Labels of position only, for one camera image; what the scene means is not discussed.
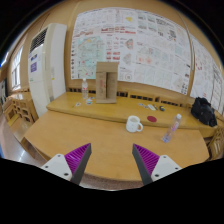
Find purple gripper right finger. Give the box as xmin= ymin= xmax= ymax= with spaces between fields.
xmin=132 ymin=144 xmax=181 ymax=185

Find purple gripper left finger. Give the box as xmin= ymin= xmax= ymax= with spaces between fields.
xmin=42 ymin=143 xmax=92 ymax=185

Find clear plastic water bottle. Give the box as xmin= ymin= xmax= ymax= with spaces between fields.
xmin=162 ymin=114 xmax=182 ymax=143

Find white ceramic mug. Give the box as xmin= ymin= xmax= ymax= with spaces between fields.
xmin=126 ymin=115 xmax=143 ymax=133

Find red round coaster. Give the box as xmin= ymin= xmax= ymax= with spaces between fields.
xmin=147 ymin=116 xmax=157 ymax=122

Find small white items on table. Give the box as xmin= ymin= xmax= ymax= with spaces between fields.
xmin=138 ymin=103 xmax=157 ymax=111

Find black bag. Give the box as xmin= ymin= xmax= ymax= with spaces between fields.
xmin=191 ymin=97 xmax=217 ymax=127

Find wooden chair left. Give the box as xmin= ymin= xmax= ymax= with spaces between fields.
xmin=3 ymin=98 xmax=38 ymax=124

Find small bottle by box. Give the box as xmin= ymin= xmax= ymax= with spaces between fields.
xmin=82 ymin=78 xmax=88 ymax=99

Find brown cardboard box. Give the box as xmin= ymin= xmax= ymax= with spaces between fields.
xmin=96 ymin=62 xmax=118 ymax=104

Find white standing air conditioner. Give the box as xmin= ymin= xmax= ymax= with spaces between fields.
xmin=28 ymin=23 xmax=67 ymax=117

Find window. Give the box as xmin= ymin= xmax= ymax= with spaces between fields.
xmin=12 ymin=47 xmax=23 ymax=89

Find right wall poster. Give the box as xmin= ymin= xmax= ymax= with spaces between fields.
xmin=190 ymin=36 xmax=224 ymax=114

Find large wall poster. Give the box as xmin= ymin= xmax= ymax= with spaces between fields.
xmin=71 ymin=8 xmax=191 ymax=94

